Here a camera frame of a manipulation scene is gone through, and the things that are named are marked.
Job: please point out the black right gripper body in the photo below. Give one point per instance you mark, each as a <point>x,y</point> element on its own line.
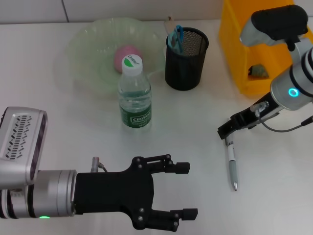
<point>254,116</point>

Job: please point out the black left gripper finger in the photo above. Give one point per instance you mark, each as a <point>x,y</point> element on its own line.
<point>183,167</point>
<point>190,213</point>

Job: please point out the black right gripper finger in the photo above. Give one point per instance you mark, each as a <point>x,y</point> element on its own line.
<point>227,131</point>

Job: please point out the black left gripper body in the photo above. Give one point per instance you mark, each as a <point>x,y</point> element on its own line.
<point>115,193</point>

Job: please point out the silver ballpoint pen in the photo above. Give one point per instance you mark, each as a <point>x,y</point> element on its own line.
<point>232,169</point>

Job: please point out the green plastic wrapper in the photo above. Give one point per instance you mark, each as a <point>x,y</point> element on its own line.
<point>259,71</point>

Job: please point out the clear green-label water bottle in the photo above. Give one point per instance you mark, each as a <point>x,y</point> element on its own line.
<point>135,117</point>

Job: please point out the blue plastic scissors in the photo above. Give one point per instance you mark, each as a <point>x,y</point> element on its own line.
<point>181,46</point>

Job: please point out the pink peach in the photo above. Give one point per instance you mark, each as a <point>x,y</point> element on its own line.
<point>118,58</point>

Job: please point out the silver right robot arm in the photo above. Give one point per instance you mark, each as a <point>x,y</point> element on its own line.
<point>293,80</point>

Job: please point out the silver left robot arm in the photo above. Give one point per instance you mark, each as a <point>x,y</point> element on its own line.
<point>53,193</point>

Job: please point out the black mesh pen holder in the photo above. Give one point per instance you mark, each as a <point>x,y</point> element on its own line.
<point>190,73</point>

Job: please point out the green glass fruit plate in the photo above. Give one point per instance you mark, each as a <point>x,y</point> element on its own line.
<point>93,61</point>

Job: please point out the yellow plastic bin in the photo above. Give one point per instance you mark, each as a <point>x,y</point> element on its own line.
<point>232,36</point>

